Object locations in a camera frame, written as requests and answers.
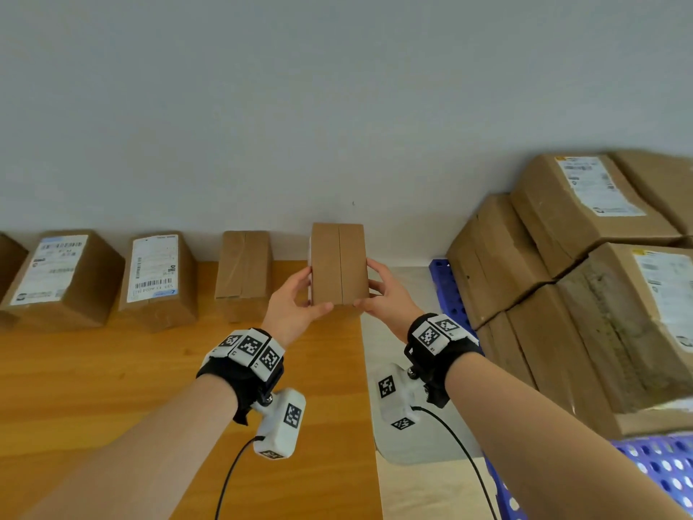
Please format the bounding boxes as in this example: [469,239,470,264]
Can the person's right hand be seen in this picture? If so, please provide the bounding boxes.
[354,258,424,345]

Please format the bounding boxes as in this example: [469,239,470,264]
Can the person's left hand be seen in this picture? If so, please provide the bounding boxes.
[261,266,335,350]

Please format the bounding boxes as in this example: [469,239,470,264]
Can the blue perforated plastic pallet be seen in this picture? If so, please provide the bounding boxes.
[429,258,693,520]

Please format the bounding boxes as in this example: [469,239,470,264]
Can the small seamed cardboard box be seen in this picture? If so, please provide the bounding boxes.
[308,222,370,308]

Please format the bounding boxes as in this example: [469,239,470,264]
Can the small tape-striped cardboard box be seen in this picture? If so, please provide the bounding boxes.
[214,230,274,323]

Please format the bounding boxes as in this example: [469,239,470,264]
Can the cardboard parcel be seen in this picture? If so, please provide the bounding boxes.
[507,284,624,439]
[609,149,693,236]

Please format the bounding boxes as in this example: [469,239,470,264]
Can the taped cardboard box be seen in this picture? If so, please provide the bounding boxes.
[557,242,693,415]

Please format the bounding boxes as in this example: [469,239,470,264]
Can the person's left forearm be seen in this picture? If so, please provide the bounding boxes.
[21,373,239,520]

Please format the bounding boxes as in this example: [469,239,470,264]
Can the person's right forearm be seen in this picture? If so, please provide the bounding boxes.
[445,351,692,520]

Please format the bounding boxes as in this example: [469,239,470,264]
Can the white low table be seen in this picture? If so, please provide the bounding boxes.
[359,264,488,467]

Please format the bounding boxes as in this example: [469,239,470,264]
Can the orange wooden table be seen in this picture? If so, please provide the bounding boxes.
[0,259,383,520]

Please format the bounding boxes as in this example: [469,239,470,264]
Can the white marker-tagged wrist camera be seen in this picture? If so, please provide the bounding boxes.
[251,388,307,461]
[375,363,429,431]

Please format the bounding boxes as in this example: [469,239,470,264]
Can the black camera cable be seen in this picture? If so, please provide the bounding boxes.
[411,405,499,520]
[214,435,266,520]

